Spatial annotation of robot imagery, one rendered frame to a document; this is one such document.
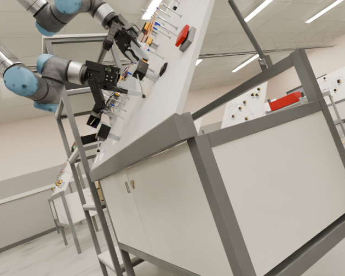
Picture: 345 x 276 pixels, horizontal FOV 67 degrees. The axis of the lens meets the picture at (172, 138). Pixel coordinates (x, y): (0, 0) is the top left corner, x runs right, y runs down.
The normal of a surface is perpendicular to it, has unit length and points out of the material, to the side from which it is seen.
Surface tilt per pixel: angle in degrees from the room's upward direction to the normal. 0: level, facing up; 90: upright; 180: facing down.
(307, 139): 90
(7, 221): 90
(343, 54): 90
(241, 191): 90
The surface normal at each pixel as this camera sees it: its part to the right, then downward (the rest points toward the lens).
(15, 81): -0.04, -0.07
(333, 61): -0.81, 0.23
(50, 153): 0.48, -0.24
